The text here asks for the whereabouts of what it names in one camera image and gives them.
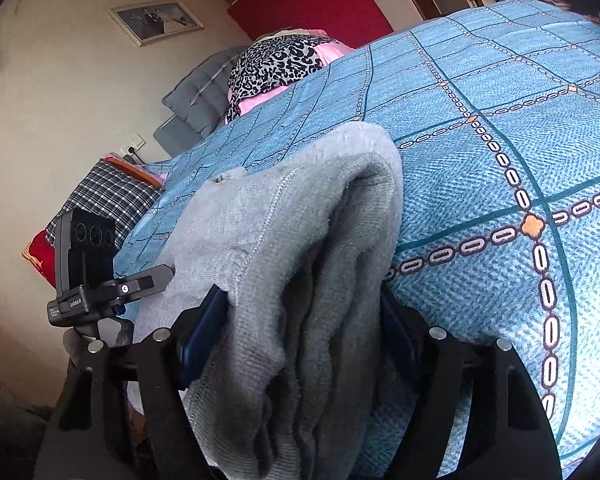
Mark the framed wall picture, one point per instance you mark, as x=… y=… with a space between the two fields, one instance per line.
x=155 y=20

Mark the grey padded headboard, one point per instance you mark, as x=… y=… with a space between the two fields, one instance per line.
x=200 y=95

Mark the orange red pillow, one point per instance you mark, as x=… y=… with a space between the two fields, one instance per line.
x=37 y=260

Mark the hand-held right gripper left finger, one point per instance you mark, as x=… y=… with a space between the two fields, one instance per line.
x=200 y=340

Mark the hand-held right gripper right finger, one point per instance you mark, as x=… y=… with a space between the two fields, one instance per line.
x=397 y=330

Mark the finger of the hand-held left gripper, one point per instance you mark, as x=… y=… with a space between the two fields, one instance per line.
x=147 y=280

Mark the red wardrobe panel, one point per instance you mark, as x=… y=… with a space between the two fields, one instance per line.
x=320 y=0

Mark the leopard print blanket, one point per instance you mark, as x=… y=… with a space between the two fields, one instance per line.
x=275 y=62

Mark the wall socket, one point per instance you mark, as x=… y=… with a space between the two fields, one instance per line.
x=133 y=143

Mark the plaid pillow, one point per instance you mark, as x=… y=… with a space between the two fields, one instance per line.
x=110 y=195

